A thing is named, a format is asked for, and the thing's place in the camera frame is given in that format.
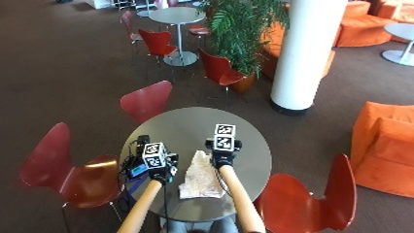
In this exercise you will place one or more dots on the person's left hand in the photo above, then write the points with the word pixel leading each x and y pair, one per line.
pixel 161 171

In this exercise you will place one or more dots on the person's right hand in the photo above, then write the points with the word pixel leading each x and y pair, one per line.
pixel 222 154

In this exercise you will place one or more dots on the white marker cube on left glove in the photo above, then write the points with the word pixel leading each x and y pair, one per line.
pixel 155 154

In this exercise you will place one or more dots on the white marker cube on glove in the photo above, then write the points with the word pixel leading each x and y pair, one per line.
pixel 224 137
pixel 155 154

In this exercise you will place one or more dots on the white marker cube on right glove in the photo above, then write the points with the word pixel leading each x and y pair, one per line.
pixel 224 137

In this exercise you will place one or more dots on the black electronic device with screen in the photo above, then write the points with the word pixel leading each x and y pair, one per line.
pixel 136 161

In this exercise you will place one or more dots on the crumpled white cloth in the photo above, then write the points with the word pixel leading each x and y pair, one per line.
pixel 199 177

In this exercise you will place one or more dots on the the person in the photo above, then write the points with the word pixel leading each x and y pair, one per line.
pixel 203 226

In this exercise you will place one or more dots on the red wooden chair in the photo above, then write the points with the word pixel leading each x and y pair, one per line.
pixel 145 100
pixel 71 173
pixel 199 30
pixel 310 204
pixel 129 27
pixel 220 69
pixel 157 42

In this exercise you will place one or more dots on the brown plant pot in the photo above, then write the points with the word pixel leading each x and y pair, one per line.
pixel 244 83

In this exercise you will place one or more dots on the orange sofa bench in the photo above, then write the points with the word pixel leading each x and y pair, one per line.
pixel 272 48

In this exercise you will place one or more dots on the white round column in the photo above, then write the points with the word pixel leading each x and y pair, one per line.
pixel 304 55

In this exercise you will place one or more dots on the orange armchair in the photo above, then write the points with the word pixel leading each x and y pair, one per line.
pixel 384 149

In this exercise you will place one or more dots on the green potted plant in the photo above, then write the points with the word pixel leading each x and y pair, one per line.
pixel 241 32

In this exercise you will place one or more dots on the orange round pouf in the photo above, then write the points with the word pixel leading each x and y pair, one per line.
pixel 362 27

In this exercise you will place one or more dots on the round grey pedestal table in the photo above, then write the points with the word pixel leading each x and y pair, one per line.
pixel 177 19
pixel 401 42

